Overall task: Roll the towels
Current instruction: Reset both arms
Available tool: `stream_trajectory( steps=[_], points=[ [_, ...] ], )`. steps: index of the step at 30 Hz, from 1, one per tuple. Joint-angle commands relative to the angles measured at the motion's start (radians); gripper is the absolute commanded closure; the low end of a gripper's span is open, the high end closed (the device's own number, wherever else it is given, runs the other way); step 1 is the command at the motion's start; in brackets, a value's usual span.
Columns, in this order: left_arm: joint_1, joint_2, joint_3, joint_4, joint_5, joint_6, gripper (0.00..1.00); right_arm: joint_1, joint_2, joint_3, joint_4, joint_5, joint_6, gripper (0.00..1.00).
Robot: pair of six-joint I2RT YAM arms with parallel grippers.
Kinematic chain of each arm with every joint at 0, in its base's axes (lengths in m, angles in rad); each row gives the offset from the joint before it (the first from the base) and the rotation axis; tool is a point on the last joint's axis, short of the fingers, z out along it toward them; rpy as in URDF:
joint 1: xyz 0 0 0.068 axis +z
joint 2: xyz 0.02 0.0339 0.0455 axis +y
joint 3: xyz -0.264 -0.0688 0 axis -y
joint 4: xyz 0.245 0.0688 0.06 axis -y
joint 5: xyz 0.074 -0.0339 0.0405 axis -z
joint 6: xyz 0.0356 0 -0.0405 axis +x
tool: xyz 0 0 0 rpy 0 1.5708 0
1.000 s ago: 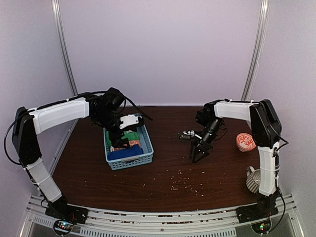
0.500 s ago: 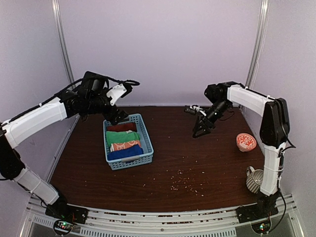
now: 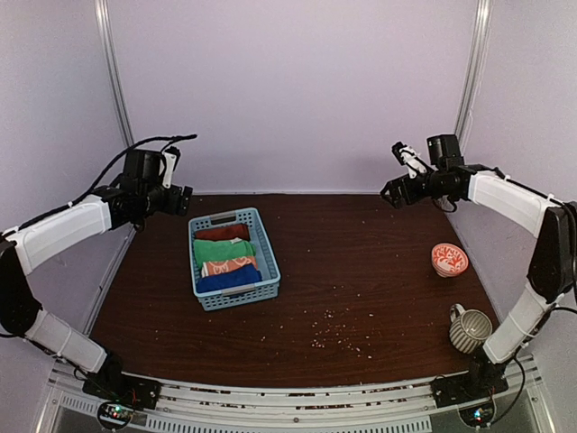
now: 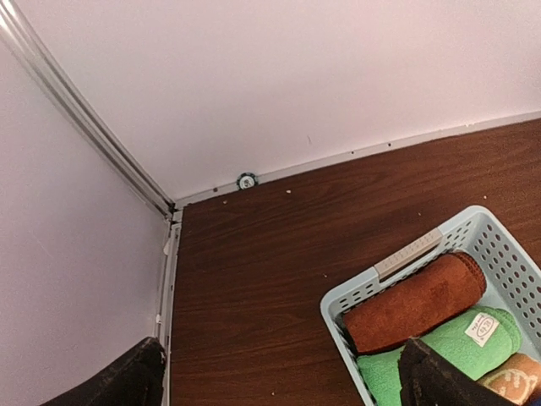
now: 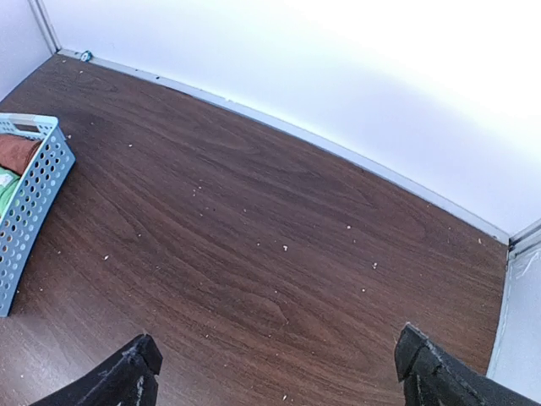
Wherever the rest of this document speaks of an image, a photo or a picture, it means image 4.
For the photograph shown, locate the small round wall fitting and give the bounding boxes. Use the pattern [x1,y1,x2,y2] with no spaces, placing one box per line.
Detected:
[236,172,259,190]

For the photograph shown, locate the dark red rolled towel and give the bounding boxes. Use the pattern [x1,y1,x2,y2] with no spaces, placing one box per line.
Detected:
[343,252,487,355]

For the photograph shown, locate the orange bunny pattern towel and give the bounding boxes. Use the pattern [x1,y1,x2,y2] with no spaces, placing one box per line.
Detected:
[478,353,540,405]

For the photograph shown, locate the light blue plastic basket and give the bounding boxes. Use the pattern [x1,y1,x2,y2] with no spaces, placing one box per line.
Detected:
[320,206,540,405]

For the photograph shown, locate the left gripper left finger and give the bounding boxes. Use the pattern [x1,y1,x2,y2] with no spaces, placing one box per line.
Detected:
[46,337,166,406]

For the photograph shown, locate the green rolled towel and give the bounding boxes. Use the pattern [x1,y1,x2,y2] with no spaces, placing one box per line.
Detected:
[357,306,522,405]

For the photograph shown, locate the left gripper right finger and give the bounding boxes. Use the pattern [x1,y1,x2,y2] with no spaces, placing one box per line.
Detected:
[399,338,512,406]

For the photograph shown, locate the left aluminium frame post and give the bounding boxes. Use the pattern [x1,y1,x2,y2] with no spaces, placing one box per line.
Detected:
[1,1,176,221]

